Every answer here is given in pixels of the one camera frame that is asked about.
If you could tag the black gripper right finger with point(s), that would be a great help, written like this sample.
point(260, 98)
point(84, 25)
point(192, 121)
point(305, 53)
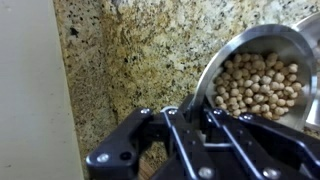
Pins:
point(263, 149)

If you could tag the silver bowl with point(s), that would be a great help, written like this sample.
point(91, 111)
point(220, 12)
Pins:
point(309, 28)
point(288, 44)

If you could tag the chickpeas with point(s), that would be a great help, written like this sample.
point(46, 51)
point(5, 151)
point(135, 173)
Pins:
point(252, 83)

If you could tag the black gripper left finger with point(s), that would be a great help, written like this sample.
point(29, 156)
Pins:
point(118, 156)

